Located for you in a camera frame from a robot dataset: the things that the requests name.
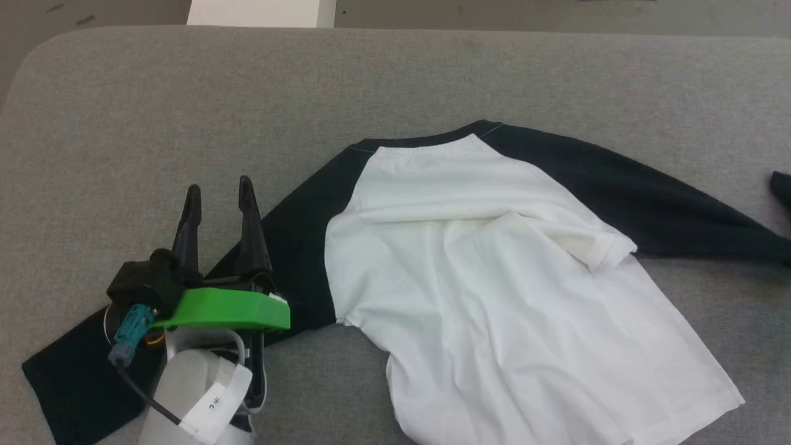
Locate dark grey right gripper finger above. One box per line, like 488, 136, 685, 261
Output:
771, 171, 791, 208

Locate white and black raglan shirt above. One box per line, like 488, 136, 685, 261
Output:
22, 119, 791, 445

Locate white box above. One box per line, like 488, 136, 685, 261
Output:
187, 0, 337, 29

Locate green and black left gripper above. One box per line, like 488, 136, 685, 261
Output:
151, 176, 292, 348

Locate thin black cable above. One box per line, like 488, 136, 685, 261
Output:
114, 363, 185, 428

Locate teal cable connector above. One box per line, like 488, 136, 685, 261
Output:
108, 304, 155, 368

